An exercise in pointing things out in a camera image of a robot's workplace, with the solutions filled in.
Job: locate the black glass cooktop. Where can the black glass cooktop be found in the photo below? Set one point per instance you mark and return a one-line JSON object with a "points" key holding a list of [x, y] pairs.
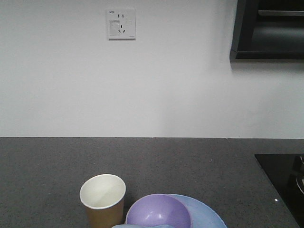
{"points": [[286, 173]]}

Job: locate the white wall power socket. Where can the white wall power socket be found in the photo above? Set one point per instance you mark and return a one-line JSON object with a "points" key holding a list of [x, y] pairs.
{"points": [[121, 23]]}

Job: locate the light blue plastic spoon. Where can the light blue plastic spoon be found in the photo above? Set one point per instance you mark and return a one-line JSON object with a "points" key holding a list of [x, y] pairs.
{"points": [[140, 226]]}

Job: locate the brown paper cup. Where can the brown paper cup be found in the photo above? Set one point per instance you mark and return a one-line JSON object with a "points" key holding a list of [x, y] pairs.
{"points": [[103, 199]]}

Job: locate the light blue plastic plate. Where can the light blue plastic plate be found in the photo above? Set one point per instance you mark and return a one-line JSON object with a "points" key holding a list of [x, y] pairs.
{"points": [[201, 214]]}

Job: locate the purple plastic bowl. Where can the purple plastic bowl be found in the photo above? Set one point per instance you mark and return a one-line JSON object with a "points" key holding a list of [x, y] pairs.
{"points": [[159, 209]]}

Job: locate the black range hood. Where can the black range hood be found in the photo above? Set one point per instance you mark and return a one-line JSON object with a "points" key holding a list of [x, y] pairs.
{"points": [[268, 30]]}

